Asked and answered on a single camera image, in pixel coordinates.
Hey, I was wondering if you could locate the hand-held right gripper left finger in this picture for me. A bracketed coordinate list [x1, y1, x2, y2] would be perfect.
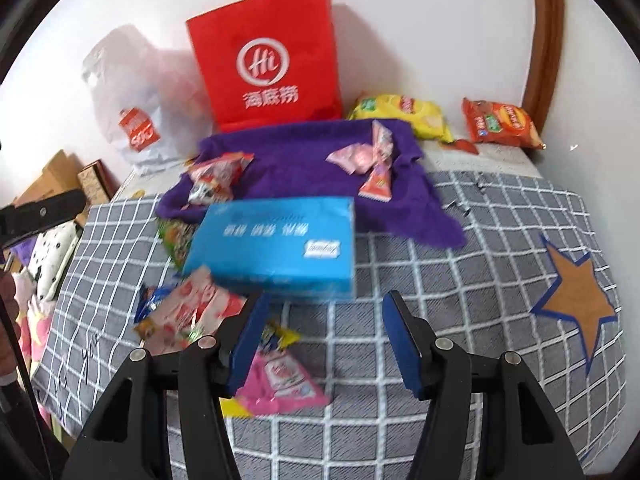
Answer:
[72, 292, 271, 480]

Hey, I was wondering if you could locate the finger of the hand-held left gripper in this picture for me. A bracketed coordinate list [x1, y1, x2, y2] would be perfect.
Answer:
[0, 189, 88, 251]

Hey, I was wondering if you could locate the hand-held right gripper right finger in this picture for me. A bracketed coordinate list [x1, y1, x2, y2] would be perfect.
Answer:
[382, 290, 586, 480]

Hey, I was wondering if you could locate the pink white strawberry packet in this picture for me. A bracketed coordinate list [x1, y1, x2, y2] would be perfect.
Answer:
[135, 267, 248, 356]

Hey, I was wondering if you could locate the blue tissue pack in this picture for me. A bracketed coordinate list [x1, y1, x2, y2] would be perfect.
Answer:
[181, 196, 357, 302]

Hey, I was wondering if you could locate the small colourful candy packet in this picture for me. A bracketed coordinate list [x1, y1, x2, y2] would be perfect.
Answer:
[134, 285, 168, 322]

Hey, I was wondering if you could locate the green snack packet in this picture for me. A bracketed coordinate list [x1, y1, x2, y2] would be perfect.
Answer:
[157, 217, 201, 268]

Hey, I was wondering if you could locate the red white panda packet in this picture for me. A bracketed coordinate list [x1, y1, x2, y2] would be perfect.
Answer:
[187, 152, 255, 206]

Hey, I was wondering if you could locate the purple cloth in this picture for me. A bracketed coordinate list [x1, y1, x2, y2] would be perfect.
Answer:
[155, 119, 468, 251]

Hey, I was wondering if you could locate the pale pink bow-shaped packet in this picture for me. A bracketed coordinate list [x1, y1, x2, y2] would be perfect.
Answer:
[326, 142, 381, 175]

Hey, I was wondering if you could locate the light wooden furniture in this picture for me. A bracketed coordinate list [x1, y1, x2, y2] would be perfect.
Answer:
[15, 149, 88, 206]

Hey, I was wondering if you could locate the white spotted cloth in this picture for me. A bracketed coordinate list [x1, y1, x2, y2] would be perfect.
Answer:
[25, 220, 83, 301]

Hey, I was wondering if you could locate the patterned cardboard box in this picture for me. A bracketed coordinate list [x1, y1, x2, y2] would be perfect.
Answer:
[77, 159, 118, 203]

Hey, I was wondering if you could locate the grey checkered blanket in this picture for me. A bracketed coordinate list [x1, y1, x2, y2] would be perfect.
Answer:
[30, 170, 628, 480]

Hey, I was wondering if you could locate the white plastic bag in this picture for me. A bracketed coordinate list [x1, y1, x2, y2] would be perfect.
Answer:
[80, 25, 211, 176]

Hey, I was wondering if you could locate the yellow chips bag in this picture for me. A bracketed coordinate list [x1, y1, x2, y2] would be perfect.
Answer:
[347, 92, 456, 143]

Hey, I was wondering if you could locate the orange chips bag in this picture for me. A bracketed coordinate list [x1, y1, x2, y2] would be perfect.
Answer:
[461, 97, 546, 150]

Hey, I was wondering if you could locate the red paper bag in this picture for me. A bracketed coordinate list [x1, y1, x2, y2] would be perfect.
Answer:
[185, 0, 346, 133]

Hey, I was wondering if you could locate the brown wooden door frame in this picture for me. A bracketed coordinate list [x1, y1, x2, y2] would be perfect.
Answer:
[520, 0, 566, 123]

